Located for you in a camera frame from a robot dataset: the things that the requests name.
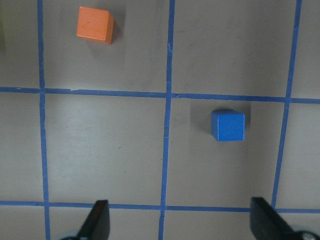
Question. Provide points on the orange wooden block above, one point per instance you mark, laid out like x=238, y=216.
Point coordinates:
x=95, y=25

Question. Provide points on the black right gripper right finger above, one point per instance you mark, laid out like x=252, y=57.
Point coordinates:
x=267, y=224

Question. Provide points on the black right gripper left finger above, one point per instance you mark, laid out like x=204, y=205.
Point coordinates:
x=97, y=224

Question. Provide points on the blue wooden block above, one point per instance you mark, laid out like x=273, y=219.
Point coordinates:
x=228, y=125

